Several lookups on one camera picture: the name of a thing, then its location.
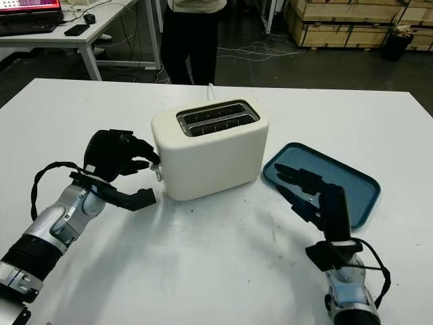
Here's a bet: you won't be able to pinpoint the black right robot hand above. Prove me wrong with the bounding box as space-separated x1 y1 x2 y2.
273 162 352 243

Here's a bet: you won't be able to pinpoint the black smartphone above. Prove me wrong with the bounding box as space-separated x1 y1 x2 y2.
64 24 91 37

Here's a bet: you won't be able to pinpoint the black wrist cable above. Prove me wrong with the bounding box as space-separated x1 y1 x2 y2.
29 161 85 221
358 238 392 311

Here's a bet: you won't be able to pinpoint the white office desk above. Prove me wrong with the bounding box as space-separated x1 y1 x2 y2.
0 0 162 81

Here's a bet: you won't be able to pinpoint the black trash bin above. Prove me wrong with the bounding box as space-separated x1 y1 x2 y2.
384 23 414 62

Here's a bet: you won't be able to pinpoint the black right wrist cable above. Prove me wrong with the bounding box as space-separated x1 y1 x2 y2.
358 238 392 311

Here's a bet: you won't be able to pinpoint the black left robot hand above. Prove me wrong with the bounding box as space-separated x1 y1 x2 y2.
83 129 162 181

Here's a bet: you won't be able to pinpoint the stacked wooden crates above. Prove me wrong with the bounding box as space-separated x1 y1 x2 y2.
286 0 433 51

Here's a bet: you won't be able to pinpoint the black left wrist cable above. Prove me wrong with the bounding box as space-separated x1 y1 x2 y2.
29 161 85 221

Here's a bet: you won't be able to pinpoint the person in dark trousers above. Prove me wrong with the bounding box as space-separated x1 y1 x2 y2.
160 0 227 86

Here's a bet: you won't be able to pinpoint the black laptop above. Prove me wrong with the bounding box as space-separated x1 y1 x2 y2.
0 0 65 37

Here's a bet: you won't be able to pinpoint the blue plastic tray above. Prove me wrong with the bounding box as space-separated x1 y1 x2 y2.
262 142 382 230

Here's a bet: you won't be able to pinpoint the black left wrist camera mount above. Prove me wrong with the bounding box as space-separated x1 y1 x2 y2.
69 171 157 213

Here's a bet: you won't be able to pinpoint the white cable on floor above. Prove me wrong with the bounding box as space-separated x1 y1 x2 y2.
156 40 305 84

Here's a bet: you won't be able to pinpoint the cream white toaster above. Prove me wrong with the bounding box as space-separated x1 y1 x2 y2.
150 99 271 202

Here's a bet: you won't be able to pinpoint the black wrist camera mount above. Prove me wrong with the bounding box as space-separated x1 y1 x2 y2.
69 171 157 213
304 238 365 272

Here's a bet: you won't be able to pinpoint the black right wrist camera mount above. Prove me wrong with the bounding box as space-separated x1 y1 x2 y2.
304 238 365 272

